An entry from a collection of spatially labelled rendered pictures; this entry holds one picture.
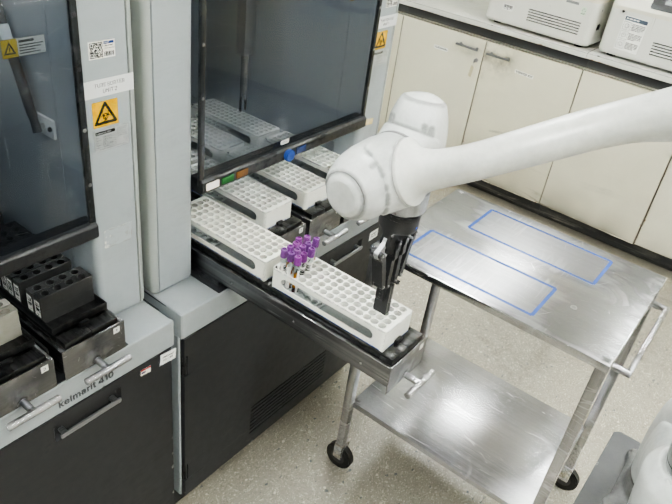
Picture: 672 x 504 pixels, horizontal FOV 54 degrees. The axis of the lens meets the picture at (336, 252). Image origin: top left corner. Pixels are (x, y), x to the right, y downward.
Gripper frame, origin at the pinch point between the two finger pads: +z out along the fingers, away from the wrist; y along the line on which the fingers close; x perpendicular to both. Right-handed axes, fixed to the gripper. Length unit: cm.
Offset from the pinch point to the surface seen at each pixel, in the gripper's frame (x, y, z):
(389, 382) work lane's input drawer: 8.3, 6.3, 13.2
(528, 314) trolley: 21.0, -28.2, 8.0
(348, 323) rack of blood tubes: -5.7, 2.0, 9.2
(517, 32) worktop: -76, -227, 0
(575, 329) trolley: 30.8, -31.2, 8.0
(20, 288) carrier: -52, 46, 3
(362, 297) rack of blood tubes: -5.1, -0.7, 3.5
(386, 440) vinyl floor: -12, -45, 90
